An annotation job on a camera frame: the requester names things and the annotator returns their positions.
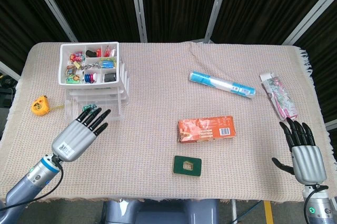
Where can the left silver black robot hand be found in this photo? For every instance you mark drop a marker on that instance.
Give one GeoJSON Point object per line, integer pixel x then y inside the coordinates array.
{"type": "Point", "coordinates": [72, 141]}

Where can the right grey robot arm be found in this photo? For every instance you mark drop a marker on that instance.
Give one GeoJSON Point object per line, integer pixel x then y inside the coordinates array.
{"type": "Point", "coordinates": [319, 205]}

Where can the green printed snack packet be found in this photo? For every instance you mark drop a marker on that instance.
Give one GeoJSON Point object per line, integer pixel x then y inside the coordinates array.
{"type": "Point", "coordinates": [72, 79]}

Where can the small green circuit board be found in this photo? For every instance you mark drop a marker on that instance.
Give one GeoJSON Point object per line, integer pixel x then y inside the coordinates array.
{"type": "Point", "coordinates": [88, 108]}

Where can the blue round magnets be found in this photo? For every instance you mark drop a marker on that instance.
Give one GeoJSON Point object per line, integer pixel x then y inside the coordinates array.
{"type": "Point", "coordinates": [87, 77]}

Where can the pink floral package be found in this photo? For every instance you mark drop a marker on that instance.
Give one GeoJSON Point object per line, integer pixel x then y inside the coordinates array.
{"type": "Point", "coordinates": [279, 97]}

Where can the small black object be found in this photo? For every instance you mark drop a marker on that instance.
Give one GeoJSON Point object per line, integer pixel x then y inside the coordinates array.
{"type": "Point", "coordinates": [90, 53]}

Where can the red white sachet packet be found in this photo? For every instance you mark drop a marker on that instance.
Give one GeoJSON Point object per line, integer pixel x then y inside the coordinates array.
{"type": "Point", "coordinates": [108, 51]}

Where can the white frame post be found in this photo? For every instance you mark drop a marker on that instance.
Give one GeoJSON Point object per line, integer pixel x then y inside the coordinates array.
{"type": "Point", "coordinates": [51, 5]}
{"type": "Point", "coordinates": [310, 15]}
{"type": "Point", "coordinates": [8, 69]}
{"type": "Point", "coordinates": [138, 5]}
{"type": "Point", "coordinates": [218, 5]}

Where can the colourful wrapped sweets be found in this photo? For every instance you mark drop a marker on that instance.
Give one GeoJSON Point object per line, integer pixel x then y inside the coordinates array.
{"type": "Point", "coordinates": [76, 56]}
{"type": "Point", "coordinates": [70, 70]}

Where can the black curtain panel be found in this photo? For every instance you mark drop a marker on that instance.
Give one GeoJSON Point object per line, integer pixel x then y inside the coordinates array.
{"type": "Point", "coordinates": [326, 50]}
{"type": "Point", "coordinates": [21, 23]}
{"type": "Point", "coordinates": [100, 5]}
{"type": "Point", "coordinates": [263, 5]}
{"type": "Point", "coordinates": [179, 5]}

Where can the clear plastic drawer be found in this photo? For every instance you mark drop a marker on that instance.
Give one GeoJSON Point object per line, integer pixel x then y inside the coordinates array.
{"type": "Point", "coordinates": [117, 118]}

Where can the yellow tape measure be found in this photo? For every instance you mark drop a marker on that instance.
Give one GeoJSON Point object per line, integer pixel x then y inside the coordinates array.
{"type": "Point", "coordinates": [39, 106]}

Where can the blue clips green package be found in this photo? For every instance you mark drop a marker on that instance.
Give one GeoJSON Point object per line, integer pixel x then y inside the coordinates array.
{"type": "Point", "coordinates": [108, 63]}

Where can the white drawer organizer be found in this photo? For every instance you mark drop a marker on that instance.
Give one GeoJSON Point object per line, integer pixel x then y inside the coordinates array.
{"type": "Point", "coordinates": [87, 85]}

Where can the metal table leg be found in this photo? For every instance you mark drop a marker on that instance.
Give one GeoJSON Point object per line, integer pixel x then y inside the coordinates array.
{"type": "Point", "coordinates": [233, 213]}

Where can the black equipment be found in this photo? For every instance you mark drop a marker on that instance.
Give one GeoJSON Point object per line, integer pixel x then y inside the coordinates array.
{"type": "Point", "coordinates": [5, 83]}

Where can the orange cardboard box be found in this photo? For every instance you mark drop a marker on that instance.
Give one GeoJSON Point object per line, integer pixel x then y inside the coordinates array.
{"type": "Point", "coordinates": [205, 129]}

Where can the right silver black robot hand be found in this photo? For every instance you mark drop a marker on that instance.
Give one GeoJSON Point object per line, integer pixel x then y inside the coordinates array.
{"type": "Point", "coordinates": [309, 164]}

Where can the white round magnet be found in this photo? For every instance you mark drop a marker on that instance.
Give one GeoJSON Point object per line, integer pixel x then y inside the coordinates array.
{"type": "Point", "coordinates": [95, 77]}

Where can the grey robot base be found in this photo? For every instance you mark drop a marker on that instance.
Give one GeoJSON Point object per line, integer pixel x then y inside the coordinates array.
{"type": "Point", "coordinates": [158, 212]}

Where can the red round magnet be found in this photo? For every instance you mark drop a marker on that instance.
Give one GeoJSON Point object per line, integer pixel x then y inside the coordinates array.
{"type": "Point", "coordinates": [91, 77]}

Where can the blue white plastic wrap roll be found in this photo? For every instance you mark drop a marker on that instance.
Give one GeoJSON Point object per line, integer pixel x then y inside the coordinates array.
{"type": "Point", "coordinates": [218, 83]}

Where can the beige woven tablecloth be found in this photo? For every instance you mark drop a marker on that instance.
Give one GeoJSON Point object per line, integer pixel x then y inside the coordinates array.
{"type": "Point", "coordinates": [158, 102]}

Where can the green rectangular card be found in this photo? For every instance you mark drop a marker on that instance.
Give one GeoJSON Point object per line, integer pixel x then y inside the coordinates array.
{"type": "Point", "coordinates": [179, 167]}

